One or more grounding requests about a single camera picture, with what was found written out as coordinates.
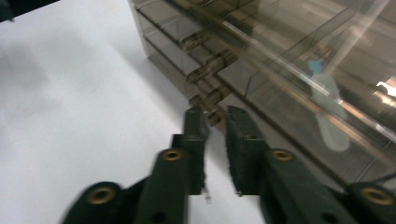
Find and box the smoky clear plastic drawer box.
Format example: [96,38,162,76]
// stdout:
[127,0,396,191]

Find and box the small clear blue-capped tube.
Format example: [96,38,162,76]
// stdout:
[307,60,352,153]

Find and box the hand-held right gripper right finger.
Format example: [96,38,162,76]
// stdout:
[225,105,360,224]

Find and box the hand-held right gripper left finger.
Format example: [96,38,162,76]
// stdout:
[133,106,210,224]

